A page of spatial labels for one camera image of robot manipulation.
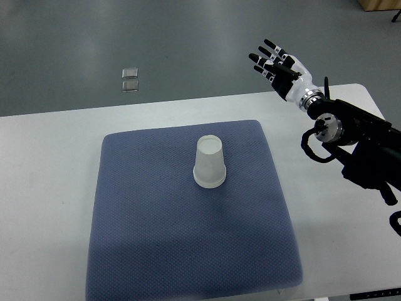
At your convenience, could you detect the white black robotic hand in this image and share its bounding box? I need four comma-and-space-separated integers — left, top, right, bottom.
249, 39, 324, 112

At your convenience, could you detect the white paper cup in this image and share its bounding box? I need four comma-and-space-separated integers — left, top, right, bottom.
194, 177, 226, 189
193, 135, 226, 182

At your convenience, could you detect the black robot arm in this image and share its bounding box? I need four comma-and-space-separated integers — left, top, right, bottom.
301, 93, 400, 206

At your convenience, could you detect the wooden box corner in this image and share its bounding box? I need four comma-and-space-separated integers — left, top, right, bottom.
358, 0, 400, 12

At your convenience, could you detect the black tripod leg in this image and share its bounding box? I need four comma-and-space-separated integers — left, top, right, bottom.
391, 10, 401, 23

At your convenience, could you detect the white paper cup on mat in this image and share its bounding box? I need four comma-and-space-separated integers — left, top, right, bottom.
194, 177, 226, 189

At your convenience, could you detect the upper metal floor plate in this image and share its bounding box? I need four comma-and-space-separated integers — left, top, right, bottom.
122, 67, 138, 78

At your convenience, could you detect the blue grey fabric mat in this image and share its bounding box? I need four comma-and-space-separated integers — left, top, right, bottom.
86, 120, 303, 300

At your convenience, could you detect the black table control panel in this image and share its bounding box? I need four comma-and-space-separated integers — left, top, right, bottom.
350, 288, 400, 300

